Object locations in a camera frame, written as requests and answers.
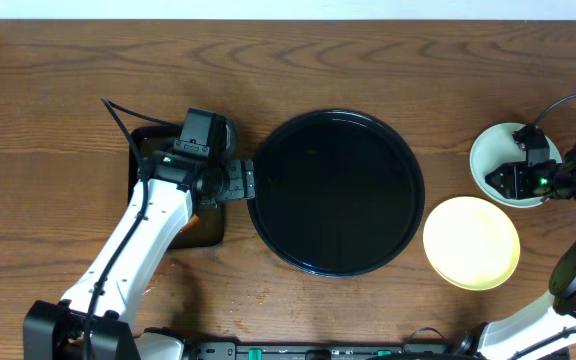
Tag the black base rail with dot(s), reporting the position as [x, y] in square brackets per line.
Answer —
[222, 350]

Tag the yellow plate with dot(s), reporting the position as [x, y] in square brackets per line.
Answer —
[471, 243]

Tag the green orange sponge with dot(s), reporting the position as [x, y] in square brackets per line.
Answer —
[191, 222]

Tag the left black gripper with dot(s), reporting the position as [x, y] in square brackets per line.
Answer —
[231, 180]

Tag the black rectangular water tray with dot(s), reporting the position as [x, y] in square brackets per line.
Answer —
[209, 229]

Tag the round black tray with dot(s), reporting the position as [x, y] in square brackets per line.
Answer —
[339, 193]

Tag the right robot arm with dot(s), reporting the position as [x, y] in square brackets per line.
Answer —
[547, 327]

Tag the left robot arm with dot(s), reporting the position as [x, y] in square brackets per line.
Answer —
[94, 317]

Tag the light blue plate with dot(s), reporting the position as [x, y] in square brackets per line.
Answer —
[492, 148]

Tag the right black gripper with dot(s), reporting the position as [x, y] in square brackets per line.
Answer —
[514, 180]

